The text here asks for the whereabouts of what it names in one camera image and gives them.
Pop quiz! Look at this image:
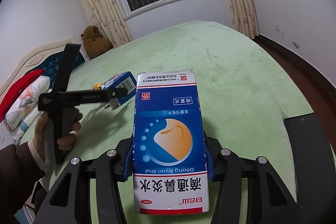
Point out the green bed blanket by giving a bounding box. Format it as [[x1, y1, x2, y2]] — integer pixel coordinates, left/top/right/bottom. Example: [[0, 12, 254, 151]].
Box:
[[19, 20, 314, 224]]

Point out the left floral curtain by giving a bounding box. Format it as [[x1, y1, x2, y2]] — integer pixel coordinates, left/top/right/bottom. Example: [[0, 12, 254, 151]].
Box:
[[80, 0, 132, 48]]

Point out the red pillow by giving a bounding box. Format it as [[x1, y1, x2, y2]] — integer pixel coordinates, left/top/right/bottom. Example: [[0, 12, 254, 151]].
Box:
[[1, 69, 45, 121]]

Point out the blue white milk carton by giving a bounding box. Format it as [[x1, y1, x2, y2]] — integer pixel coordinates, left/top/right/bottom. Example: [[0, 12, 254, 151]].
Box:
[[92, 71, 137, 109]]

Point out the dark brown sleeve forearm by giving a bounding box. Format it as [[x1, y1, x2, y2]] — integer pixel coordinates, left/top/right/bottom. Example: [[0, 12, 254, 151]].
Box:
[[1, 141, 45, 223]]

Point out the floral white lower pillow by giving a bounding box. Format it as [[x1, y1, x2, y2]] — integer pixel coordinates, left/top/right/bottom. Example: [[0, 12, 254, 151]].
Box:
[[11, 106, 41, 145]]

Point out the cream and teal headboard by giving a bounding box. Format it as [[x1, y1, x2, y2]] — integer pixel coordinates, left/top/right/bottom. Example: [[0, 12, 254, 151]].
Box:
[[1, 36, 77, 100]]

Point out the brown teddy bear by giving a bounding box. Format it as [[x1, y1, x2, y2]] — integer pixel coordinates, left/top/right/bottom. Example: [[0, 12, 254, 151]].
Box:
[[81, 26, 114, 59]]

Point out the blue medicine box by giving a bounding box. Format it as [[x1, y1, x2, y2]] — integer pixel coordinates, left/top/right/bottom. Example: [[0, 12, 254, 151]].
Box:
[[132, 71, 210, 215]]

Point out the person's left hand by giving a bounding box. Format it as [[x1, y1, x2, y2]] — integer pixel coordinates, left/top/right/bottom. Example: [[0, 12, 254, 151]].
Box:
[[32, 111, 84, 162]]

